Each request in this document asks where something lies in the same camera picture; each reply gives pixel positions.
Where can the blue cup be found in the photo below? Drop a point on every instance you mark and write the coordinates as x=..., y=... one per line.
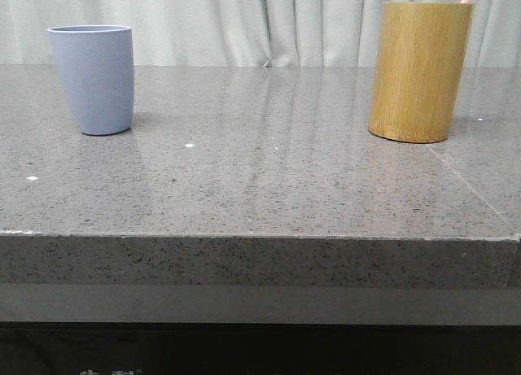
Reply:
x=96, y=66

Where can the grey curtain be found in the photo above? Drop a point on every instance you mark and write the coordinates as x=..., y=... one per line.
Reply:
x=301, y=33

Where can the bamboo cylinder holder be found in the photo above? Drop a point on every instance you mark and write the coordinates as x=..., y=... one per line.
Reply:
x=421, y=54

